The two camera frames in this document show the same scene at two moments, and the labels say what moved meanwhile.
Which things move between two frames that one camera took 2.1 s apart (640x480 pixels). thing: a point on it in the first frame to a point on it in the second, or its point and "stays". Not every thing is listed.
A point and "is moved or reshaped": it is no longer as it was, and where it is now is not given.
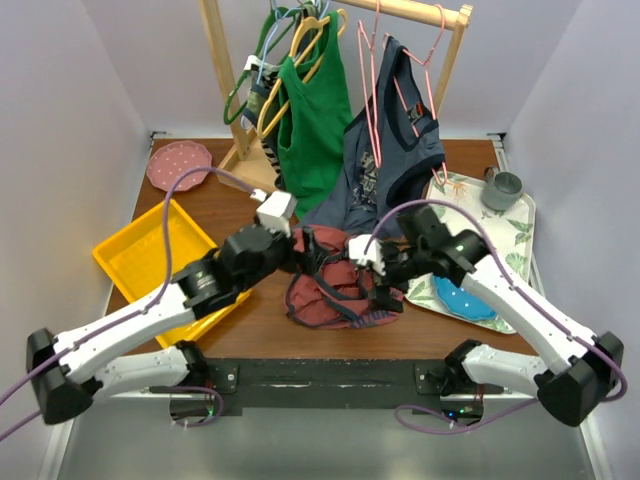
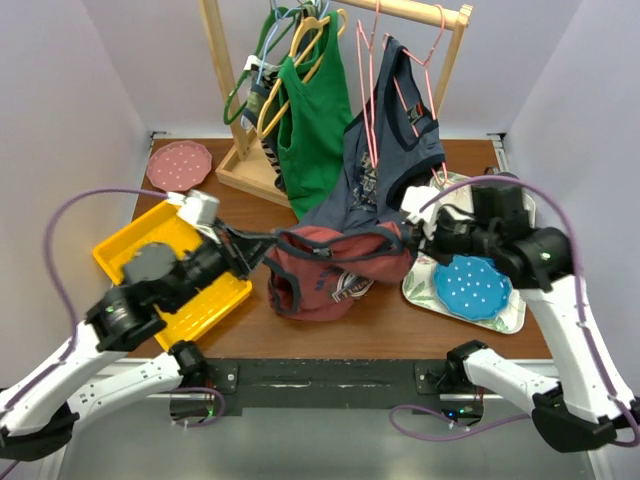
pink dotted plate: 174,159 stays
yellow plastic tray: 149,252 stays
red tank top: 342,295 is moved or reshaped
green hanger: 292,12 stays
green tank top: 315,114 stays
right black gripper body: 401,266 to 448,236
